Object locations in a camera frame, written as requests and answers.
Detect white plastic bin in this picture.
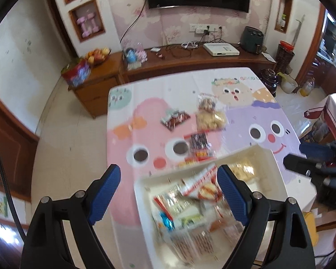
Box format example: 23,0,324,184
134,144,289,269

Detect white wall socket strip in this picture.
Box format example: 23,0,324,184
188,24,226,35

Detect black television cable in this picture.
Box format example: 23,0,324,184
120,0,149,44

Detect green label snack packet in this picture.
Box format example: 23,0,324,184
181,214,204,226

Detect dark ceramic jar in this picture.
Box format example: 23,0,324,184
258,68,280,98

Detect yellow oil bottle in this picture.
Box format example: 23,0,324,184
299,78,316,98

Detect white set-top box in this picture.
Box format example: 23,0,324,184
202,42,240,58

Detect dark green air fryer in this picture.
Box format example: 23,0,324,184
240,26,265,54

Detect blue foil snack packet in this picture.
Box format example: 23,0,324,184
159,211,176,231

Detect clear brown cookie packet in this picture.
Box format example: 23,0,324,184
197,92,218,113

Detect white plastic basin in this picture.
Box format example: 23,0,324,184
281,74,299,95

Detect fruit bowl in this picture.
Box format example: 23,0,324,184
85,48,112,65

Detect cartoon printed tablecloth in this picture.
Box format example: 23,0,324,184
106,67,319,269

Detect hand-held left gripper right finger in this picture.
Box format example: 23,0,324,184
217,165,317,269

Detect dark red snack packet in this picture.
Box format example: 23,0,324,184
160,109,191,133

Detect yellow plastic stool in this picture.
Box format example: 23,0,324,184
302,211,317,236

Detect blue snow globe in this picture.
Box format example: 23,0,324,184
124,48,138,63

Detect red white cookie packet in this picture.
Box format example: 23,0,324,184
181,166,223,201

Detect clear red striped snack packet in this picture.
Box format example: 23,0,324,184
153,189,191,222

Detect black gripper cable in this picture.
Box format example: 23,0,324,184
0,139,27,240

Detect beige bread packet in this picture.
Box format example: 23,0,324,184
195,109,228,131

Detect long wooden low cabinet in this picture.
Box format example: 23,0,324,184
120,43,278,84

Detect yellow snack packet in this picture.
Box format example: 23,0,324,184
229,161,256,182

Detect white paper sheet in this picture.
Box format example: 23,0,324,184
261,51,277,63

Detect red gift tin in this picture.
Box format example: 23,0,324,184
61,59,91,88

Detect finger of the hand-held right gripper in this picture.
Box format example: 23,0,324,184
298,142,336,162
283,154,329,178

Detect wicker basket with red lid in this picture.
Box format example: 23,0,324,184
275,41,295,71

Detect dark brown red-label packet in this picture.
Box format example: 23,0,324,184
184,132,214,161

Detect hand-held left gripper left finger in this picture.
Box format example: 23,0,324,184
19,164,121,269

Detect pink dumbbells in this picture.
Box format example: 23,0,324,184
76,16,100,37

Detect wooden side cabinet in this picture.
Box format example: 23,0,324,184
68,52,124,119

